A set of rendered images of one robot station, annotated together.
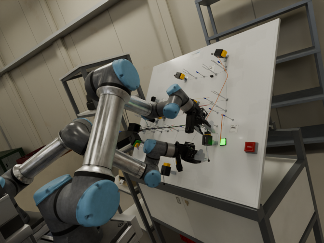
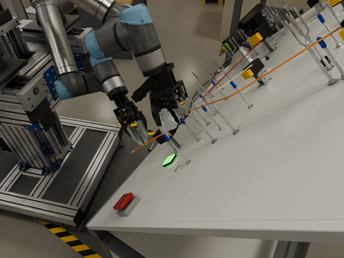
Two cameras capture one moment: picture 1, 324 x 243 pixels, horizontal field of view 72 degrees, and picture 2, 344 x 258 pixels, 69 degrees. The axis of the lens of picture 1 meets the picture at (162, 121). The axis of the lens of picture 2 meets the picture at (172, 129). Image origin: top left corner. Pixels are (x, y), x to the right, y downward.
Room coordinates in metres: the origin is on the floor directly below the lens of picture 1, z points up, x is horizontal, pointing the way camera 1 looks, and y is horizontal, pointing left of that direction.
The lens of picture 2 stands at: (1.03, -0.73, 1.73)
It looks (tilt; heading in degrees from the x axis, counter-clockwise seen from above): 45 degrees down; 69
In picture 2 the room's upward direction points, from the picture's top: straight up
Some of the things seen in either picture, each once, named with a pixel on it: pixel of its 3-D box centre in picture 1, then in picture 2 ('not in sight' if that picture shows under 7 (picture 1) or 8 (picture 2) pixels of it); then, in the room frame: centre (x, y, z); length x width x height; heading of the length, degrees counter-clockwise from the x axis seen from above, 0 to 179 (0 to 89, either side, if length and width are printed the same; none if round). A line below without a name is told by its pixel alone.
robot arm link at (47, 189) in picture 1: (60, 200); not in sight; (0.65, 0.37, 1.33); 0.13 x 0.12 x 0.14; 57
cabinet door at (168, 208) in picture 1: (164, 205); not in sight; (1.61, 0.21, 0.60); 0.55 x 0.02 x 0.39; 37
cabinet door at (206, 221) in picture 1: (221, 228); not in sight; (1.16, -0.12, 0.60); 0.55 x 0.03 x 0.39; 37
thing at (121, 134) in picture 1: (119, 140); (273, 23); (2.16, 0.46, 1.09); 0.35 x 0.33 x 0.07; 37
